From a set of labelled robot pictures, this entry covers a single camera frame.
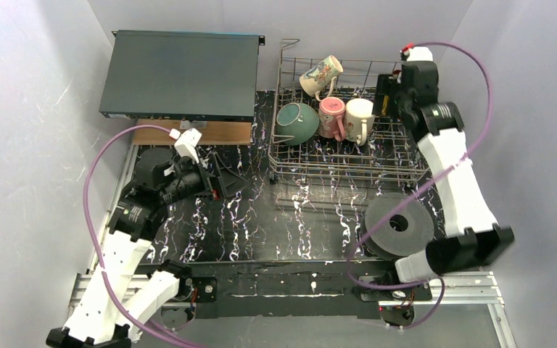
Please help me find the green interior mug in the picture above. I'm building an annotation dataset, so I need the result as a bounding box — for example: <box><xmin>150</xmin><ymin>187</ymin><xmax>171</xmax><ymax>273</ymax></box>
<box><xmin>343</xmin><ymin>98</ymin><xmax>375</xmax><ymax>146</ymax></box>

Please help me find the pink interior mug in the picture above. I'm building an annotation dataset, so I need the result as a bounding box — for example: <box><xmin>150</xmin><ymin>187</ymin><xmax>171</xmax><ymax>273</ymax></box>
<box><xmin>317</xmin><ymin>96</ymin><xmax>346</xmax><ymax>141</ymax></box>

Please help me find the cream seahorse mug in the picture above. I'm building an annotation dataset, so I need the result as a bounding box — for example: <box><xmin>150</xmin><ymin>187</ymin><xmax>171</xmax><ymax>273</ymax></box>
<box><xmin>299</xmin><ymin>55</ymin><xmax>344</xmax><ymax>102</ymax></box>

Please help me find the white floral bowl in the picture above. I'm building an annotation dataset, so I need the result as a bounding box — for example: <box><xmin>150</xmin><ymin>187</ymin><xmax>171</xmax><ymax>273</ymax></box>
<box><xmin>275</xmin><ymin>102</ymin><xmax>320</xmax><ymax>146</ymax></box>

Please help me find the yellow patterned plate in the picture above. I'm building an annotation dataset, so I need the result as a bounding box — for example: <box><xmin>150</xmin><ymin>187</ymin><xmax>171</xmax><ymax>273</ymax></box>
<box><xmin>381</xmin><ymin>94</ymin><xmax>390</xmax><ymax>116</ymax></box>

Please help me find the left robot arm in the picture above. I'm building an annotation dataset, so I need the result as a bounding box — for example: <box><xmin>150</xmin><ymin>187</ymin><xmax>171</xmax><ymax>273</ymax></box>
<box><xmin>46</xmin><ymin>148</ymin><xmax>248</xmax><ymax>347</ymax></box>

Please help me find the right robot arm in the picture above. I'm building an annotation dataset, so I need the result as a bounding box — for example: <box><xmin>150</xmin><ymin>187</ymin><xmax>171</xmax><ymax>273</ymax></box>
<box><xmin>389</xmin><ymin>61</ymin><xmax>515</xmax><ymax>283</ymax></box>

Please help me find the wooden board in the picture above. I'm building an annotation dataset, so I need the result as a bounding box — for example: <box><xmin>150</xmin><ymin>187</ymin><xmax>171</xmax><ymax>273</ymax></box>
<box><xmin>132</xmin><ymin>120</ymin><xmax>254</xmax><ymax>146</ymax></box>

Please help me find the grey perforated filament spool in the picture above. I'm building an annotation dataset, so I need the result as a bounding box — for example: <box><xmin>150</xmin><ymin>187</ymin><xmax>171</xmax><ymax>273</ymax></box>
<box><xmin>362</xmin><ymin>192</ymin><xmax>435</xmax><ymax>260</ymax></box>

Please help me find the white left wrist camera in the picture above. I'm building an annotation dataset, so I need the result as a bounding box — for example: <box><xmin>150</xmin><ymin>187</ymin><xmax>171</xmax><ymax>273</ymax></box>
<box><xmin>169</xmin><ymin>128</ymin><xmax>202</xmax><ymax>164</ymax></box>

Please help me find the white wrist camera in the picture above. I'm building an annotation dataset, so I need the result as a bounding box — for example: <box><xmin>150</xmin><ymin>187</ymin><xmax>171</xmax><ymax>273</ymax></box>
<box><xmin>169</xmin><ymin>128</ymin><xmax>202</xmax><ymax>164</ymax></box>
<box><xmin>400</xmin><ymin>43</ymin><xmax>434</xmax><ymax>62</ymax></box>

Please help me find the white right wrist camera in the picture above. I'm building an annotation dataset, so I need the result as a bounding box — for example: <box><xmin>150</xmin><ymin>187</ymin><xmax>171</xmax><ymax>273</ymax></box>
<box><xmin>400</xmin><ymin>43</ymin><xmax>434</xmax><ymax>62</ymax></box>

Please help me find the metal wire dish rack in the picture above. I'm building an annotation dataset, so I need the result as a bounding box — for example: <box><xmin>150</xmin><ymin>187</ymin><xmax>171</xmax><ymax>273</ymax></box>
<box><xmin>268</xmin><ymin>38</ymin><xmax>429</xmax><ymax>186</ymax></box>

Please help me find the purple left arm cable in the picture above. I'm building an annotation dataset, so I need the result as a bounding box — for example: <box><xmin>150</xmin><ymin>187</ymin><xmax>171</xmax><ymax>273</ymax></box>
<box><xmin>82</xmin><ymin>125</ymin><xmax>207</xmax><ymax>348</ymax></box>

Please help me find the dark grey rack-mount box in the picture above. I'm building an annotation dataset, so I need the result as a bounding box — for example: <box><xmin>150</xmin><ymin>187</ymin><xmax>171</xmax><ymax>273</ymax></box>
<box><xmin>99</xmin><ymin>30</ymin><xmax>265</xmax><ymax>123</ymax></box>

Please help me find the aluminium frame rail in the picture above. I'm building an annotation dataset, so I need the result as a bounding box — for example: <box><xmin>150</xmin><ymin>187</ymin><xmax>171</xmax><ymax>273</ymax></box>
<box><xmin>59</xmin><ymin>271</ymin><xmax>510</xmax><ymax>348</ymax></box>

